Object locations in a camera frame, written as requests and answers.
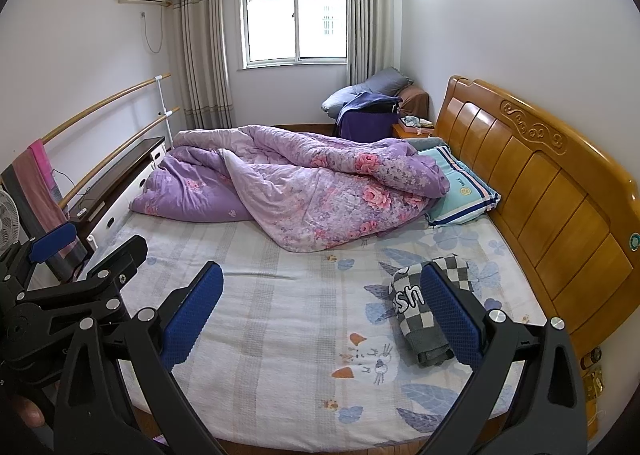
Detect dark grey cushion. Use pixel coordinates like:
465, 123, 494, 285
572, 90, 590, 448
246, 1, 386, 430
407, 135, 448, 153

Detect brown covered chair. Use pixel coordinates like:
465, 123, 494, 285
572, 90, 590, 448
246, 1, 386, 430
397, 85, 431, 118

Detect purple floral quilt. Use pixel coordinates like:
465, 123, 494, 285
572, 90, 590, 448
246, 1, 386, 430
129, 124, 451, 253

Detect window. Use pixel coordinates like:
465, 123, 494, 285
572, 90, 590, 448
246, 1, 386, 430
240, 0, 349, 70

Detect teal striped pillow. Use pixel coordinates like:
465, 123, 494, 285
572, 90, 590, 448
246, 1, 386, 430
415, 145, 502, 228

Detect gold metal fitting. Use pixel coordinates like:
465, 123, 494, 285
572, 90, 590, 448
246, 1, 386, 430
585, 367, 606, 398

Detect wooden bed with patterned sheet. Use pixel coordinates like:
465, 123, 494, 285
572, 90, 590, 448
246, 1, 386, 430
85, 212, 548, 448

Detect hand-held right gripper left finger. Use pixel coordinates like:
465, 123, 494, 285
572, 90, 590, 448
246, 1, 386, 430
52, 261, 224, 455

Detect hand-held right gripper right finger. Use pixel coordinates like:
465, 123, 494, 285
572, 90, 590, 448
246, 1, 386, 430
419, 261, 591, 455

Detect person's left hand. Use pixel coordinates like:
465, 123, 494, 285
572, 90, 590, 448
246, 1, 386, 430
7, 397, 49, 431

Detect blue grey pillow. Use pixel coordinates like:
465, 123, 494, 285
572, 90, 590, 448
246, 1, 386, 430
321, 67, 415, 123

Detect pink towel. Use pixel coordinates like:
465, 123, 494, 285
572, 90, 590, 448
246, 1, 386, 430
11, 139, 88, 261

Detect white rail post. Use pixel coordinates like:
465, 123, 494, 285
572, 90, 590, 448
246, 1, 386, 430
156, 75, 168, 146

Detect wooden nightstand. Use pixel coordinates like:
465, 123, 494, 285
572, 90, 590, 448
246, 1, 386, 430
391, 122, 436, 140

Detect white standing fan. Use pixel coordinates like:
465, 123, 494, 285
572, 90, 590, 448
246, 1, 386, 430
0, 185, 23, 256

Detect grey checkered blanket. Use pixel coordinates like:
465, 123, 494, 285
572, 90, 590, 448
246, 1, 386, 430
389, 255, 488, 368

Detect air conditioner cable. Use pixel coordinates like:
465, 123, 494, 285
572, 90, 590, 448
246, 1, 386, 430
141, 11, 165, 54

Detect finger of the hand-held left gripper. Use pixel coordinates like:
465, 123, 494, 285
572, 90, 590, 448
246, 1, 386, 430
0, 221, 79, 287
29, 234, 149, 324

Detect wooden bed headboard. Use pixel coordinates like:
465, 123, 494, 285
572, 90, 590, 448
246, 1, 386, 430
434, 75, 640, 361

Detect dark purple cloth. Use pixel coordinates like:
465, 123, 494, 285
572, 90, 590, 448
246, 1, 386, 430
336, 92, 403, 140

